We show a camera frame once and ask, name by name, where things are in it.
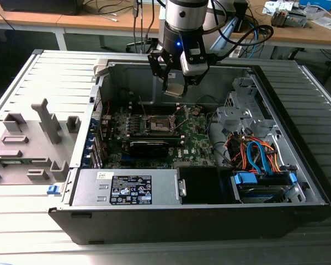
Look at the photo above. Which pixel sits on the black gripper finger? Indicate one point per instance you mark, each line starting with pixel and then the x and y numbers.
pixel 158 64
pixel 193 79

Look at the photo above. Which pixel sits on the silver CPU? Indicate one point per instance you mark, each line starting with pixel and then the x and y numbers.
pixel 174 89

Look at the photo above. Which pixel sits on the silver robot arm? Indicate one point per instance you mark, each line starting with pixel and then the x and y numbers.
pixel 186 12

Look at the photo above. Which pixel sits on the CPU socket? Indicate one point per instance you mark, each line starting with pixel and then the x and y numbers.
pixel 157 125

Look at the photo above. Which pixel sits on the CPU cooler with fan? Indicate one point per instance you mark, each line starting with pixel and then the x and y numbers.
pixel 280 18

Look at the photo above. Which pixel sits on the round coin battery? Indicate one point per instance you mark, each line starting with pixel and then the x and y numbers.
pixel 197 111

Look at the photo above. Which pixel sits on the pale blue teach pendant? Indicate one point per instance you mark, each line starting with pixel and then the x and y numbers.
pixel 222 37

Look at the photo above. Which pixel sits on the metal drive cage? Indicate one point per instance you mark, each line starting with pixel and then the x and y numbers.
pixel 237 116

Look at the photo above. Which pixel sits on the green motherboard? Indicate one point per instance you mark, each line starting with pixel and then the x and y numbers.
pixel 193 138

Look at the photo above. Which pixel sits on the green RAM stick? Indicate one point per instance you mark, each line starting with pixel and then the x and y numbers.
pixel 12 163
pixel 154 135

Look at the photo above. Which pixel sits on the black upright box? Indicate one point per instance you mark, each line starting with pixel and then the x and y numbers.
pixel 240 19

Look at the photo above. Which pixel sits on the black graphics card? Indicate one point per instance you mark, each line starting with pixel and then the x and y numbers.
pixel 149 150

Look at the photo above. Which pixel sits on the white paper sheet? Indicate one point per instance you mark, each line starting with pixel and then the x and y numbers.
pixel 275 7

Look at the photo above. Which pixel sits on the hard disk in blue carrier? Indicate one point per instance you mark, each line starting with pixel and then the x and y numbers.
pixel 245 179

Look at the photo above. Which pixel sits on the grey metal drive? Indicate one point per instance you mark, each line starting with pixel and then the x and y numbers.
pixel 298 18

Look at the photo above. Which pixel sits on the black flat device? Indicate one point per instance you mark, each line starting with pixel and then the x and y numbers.
pixel 38 7

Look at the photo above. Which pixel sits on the wooden desk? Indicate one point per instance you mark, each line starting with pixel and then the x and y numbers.
pixel 30 19

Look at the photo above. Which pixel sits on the grey power supply unit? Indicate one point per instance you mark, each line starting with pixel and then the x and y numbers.
pixel 88 187

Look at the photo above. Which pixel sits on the clear plastic bag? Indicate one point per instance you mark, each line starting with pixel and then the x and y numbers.
pixel 325 22

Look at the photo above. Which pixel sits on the blue cardboard box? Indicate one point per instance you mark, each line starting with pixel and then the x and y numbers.
pixel 317 3

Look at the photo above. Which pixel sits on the black PC case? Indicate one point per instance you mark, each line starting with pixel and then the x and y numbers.
pixel 154 226

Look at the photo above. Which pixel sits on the grey parts rack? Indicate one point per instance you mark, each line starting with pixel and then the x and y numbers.
pixel 36 154

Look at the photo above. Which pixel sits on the blue plastic clip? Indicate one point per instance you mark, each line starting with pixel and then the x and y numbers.
pixel 53 190

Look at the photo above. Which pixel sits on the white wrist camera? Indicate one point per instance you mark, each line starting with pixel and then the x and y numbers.
pixel 194 66

